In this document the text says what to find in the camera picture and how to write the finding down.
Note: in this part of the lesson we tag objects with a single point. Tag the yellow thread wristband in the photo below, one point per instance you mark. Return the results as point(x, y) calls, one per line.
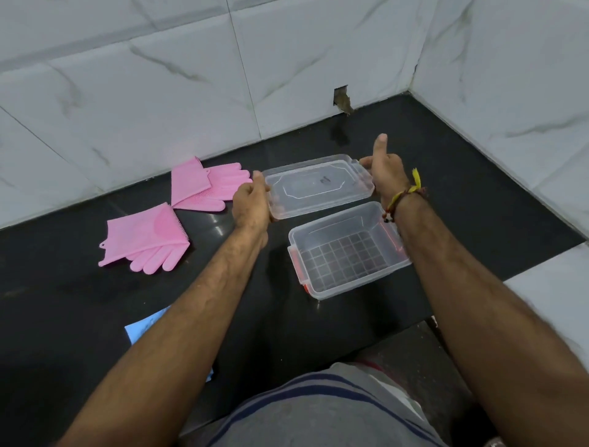
point(416, 177)

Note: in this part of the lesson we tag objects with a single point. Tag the person's right forearm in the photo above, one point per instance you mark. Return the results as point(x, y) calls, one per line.
point(460, 285)

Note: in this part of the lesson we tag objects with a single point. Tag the blue rubber glove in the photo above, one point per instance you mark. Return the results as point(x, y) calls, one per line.
point(147, 327)

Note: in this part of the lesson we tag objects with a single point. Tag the person's right hand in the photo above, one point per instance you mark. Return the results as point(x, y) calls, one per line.
point(391, 177)

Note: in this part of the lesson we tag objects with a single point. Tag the transparent box lid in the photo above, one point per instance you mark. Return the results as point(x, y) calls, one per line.
point(317, 184)

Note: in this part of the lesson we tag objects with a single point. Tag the grey striped shirt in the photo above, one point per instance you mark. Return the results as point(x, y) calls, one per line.
point(322, 414)

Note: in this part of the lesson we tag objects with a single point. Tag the person's left hand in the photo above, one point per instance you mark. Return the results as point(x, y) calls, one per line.
point(250, 207)

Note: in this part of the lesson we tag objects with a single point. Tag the transparent plastic box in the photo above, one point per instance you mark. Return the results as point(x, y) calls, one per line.
point(345, 258)

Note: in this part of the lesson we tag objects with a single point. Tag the person's left forearm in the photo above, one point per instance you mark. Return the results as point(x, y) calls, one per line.
point(175, 341)

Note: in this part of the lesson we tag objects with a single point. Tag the pink rubber glove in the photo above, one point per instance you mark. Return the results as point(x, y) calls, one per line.
point(138, 235)
point(221, 182)

